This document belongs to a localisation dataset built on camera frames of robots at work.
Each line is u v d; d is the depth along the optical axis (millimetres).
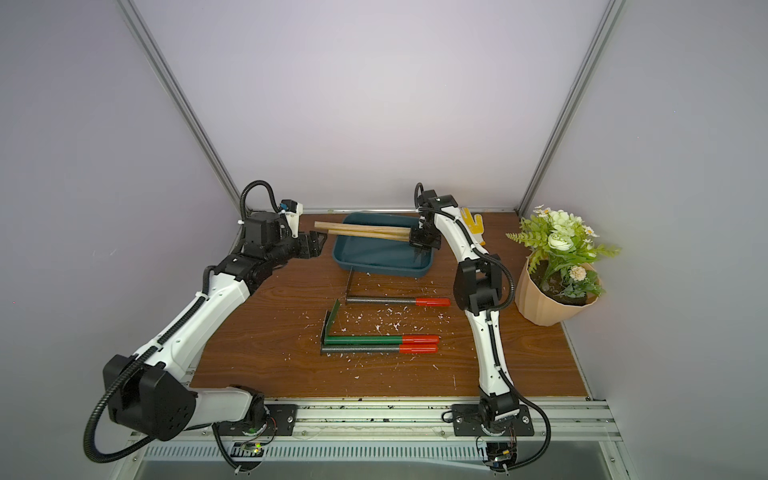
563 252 727
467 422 726
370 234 1044
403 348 827
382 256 1058
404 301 927
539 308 800
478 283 617
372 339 854
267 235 607
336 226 948
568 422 740
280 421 729
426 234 854
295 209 709
